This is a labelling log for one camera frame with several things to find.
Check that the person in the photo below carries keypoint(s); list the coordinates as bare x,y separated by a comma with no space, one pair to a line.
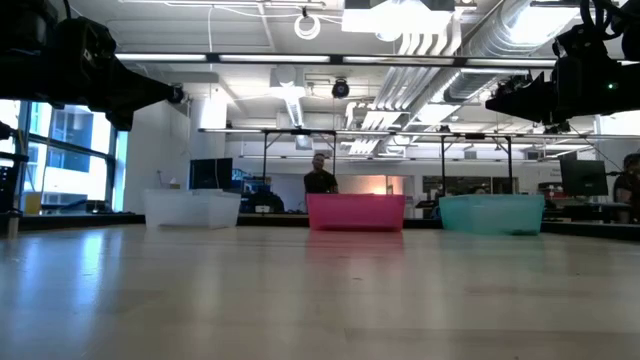
627,190
320,182

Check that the pink plastic bin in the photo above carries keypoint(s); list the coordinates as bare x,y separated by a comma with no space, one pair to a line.
355,212

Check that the black office desk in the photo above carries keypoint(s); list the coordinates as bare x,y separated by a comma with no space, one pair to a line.
580,212

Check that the clear plastic bin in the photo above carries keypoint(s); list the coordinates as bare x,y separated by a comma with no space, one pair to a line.
192,210

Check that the white ceiling duct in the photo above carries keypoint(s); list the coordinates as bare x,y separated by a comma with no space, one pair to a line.
290,85

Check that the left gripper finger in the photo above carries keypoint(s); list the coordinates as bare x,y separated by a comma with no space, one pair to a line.
130,105
145,86

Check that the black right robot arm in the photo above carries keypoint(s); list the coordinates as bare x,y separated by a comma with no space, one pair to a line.
632,50

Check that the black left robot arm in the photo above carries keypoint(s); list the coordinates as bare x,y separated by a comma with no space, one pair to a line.
25,75

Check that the yellow box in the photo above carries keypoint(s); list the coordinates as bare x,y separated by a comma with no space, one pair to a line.
33,204

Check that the red equipment box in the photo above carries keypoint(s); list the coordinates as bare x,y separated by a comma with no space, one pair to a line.
550,191

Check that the black computer monitor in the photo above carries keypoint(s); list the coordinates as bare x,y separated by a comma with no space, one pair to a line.
210,174
582,177

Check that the white ceiling light panel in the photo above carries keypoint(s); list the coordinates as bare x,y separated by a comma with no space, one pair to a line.
400,20

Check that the black metal frame stand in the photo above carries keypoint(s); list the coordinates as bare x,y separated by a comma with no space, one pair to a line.
443,165
300,132

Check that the large window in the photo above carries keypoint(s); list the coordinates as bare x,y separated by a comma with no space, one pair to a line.
75,170

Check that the teal plastic bin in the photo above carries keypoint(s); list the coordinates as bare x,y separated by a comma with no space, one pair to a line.
492,215

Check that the black dome camera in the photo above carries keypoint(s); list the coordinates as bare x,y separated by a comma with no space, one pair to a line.
176,95
340,88

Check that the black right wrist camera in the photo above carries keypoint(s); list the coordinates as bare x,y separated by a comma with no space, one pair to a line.
580,42

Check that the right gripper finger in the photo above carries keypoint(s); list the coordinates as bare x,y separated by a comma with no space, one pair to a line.
532,94
530,112

